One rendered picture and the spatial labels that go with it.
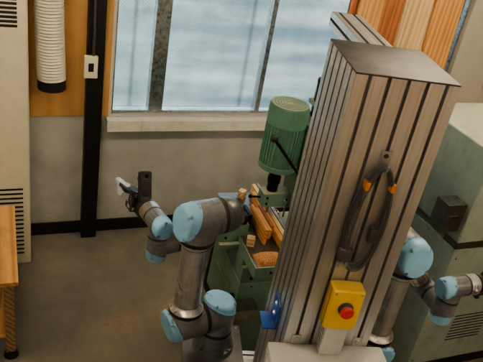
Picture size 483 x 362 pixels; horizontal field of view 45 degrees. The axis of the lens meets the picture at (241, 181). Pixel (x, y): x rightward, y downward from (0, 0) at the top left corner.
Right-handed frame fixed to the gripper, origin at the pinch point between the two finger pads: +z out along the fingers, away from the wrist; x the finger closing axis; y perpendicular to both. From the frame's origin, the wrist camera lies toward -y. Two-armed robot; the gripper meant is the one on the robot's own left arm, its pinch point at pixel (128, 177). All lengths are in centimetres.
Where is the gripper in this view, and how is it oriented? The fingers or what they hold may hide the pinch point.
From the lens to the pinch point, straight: 231.4
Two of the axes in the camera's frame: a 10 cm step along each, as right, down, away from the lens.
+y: -2.7, 8.7, 4.1
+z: -5.2, -4.9, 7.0
